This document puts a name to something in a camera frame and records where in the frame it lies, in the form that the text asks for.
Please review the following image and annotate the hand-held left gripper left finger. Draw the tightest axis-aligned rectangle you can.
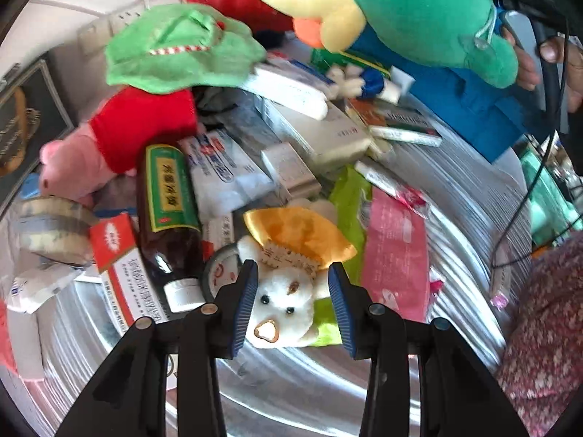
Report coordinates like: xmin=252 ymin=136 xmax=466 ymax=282
xmin=57 ymin=259 xmax=259 ymax=437

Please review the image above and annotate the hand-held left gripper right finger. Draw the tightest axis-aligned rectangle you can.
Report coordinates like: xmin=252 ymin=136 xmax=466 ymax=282
xmin=328 ymin=263 xmax=529 ymax=437

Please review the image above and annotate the white bear plush toy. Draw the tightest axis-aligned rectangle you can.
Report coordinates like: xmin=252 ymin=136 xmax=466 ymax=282
xmin=237 ymin=198 xmax=360 ymax=350

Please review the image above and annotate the green yellow plush toy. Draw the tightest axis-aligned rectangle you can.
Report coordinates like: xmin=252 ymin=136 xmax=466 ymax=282
xmin=239 ymin=0 xmax=520 ymax=89

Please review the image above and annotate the blue storage bin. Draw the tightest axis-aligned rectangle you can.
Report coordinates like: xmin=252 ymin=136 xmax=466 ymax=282
xmin=351 ymin=23 xmax=538 ymax=165

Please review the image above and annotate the grey striped desktop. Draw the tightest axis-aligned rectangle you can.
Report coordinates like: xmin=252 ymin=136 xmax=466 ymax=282
xmin=0 ymin=32 xmax=538 ymax=437

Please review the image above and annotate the person's right hand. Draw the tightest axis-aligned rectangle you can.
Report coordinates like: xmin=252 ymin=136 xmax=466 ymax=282
xmin=501 ymin=28 xmax=583 ymax=114

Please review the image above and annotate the round white tin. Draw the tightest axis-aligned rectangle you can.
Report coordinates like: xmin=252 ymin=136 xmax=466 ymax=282
xmin=203 ymin=243 xmax=240 ymax=301

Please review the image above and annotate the pink packet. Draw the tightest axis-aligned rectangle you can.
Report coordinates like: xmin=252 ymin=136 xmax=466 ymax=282
xmin=360 ymin=189 xmax=433 ymax=324

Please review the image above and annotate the brown bottle green label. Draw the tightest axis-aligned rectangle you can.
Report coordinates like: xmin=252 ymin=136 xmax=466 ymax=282
xmin=137 ymin=143 xmax=206 ymax=312

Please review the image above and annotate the light green packet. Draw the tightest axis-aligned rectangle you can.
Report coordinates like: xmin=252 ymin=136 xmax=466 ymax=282
xmin=314 ymin=164 xmax=374 ymax=347

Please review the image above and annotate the red white medicine box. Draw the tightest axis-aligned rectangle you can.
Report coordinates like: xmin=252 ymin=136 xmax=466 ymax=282
xmin=89 ymin=213 xmax=183 ymax=328

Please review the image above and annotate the thin pink white box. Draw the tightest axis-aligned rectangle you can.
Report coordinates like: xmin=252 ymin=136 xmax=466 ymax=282
xmin=354 ymin=159 xmax=431 ymax=217

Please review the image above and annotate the white blue toothpaste box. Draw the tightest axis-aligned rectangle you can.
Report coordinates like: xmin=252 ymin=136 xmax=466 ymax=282
xmin=177 ymin=128 xmax=276 ymax=219

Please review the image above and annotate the small white box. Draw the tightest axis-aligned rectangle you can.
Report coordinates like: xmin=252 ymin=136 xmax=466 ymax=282
xmin=261 ymin=142 xmax=322 ymax=201

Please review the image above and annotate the small white blue plush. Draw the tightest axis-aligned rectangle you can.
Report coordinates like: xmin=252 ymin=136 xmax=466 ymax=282
xmin=325 ymin=64 xmax=402 ymax=101

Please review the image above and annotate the large white box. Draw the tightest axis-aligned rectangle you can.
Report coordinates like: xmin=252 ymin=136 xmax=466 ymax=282
xmin=255 ymin=98 xmax=372 ymax=169

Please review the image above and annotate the grey tape roll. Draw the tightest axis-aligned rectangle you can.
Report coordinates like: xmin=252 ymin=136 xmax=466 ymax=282
xmin=16 ymin=196 xmax=98 ymax=267

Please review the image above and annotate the white gauze packet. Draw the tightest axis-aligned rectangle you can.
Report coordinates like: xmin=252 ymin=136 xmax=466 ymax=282
xmin=7 ymin=264 xmax=85 ymax=315

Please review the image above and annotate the floral pink garment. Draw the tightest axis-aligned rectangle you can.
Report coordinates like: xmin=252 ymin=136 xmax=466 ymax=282
xmin=494 ymin=232 xmax=583 ymax=437

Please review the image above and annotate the pink pig plush toy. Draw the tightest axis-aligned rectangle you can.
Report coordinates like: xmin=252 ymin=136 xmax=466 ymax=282
xmin=39 ymin=87 xmax=199 ymax=208

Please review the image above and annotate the teal green packet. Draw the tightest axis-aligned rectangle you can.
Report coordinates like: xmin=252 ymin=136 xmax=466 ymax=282
xmin=519 ymin=146 xmax=583 ymax=247

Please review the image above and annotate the long white box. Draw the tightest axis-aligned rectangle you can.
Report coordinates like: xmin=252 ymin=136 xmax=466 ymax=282
xmin=239 ymin=61 xmax=340 ymax=119

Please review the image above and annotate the green cloth hat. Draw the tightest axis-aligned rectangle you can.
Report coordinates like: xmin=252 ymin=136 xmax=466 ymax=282
xmin=105 ymin=4 xmax=267 ymax=94

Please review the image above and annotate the white power strip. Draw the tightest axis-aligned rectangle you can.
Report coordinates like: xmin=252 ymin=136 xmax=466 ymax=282
xmin=77 ymin=0 xmax=151 ymax=55

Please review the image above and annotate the black cable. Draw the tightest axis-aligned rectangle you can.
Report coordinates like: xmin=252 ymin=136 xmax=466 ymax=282
xmin=489 ymin=9 xmax=583 ymax=269

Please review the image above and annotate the dark box at wall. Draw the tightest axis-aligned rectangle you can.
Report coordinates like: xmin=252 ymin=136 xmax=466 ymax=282
xmin=0 ymin=59 xmax=76 ymax=178

